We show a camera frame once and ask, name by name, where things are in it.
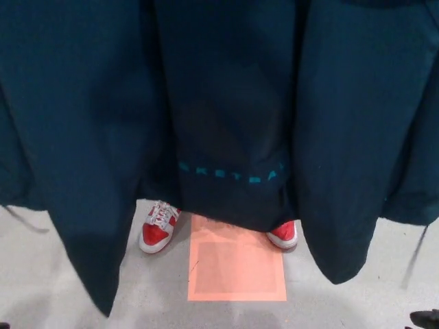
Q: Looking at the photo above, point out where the person's right red white sneaker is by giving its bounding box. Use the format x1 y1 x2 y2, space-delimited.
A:
139 200 182 253

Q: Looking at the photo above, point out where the person's left red white sneaker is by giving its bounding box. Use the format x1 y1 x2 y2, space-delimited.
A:
266 221 298 250

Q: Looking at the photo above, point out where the dark teal coat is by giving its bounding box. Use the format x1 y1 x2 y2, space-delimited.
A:
0 0 439 318

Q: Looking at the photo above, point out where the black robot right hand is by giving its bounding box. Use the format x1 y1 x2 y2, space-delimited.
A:
410 309 439 329

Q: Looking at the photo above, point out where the orange floor tape rectangle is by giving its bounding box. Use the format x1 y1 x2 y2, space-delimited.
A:
187 214 287 302

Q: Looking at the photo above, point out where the person's red white sneaker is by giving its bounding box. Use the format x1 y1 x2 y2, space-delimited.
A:
266 221 298 250
139 200 182 253

